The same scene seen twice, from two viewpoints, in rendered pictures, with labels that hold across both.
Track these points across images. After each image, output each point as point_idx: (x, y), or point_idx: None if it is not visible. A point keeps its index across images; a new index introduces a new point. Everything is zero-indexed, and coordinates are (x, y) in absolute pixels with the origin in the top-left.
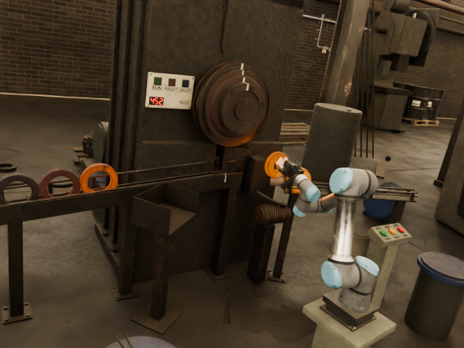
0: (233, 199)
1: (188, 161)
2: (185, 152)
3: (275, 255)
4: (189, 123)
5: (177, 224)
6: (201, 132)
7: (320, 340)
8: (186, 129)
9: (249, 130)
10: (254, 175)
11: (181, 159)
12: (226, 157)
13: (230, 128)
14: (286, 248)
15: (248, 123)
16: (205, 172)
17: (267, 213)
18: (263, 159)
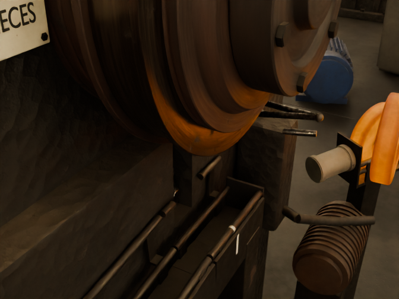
0: (251, 275)
1: (104, 261)
2: (88, 242)
3: (274, 283)
4: (55, 107)
5: None
6: (138, 135)
7: None
8: (49, 140)
9: (320, 56)
10: (282, 176)
11: (81, 275)
12: (198, 162)
13: (290, 83)
14: (354, 295)
15: (316, 29)
16: (168, 258)
17: (347, 266)
18: (294, 119)
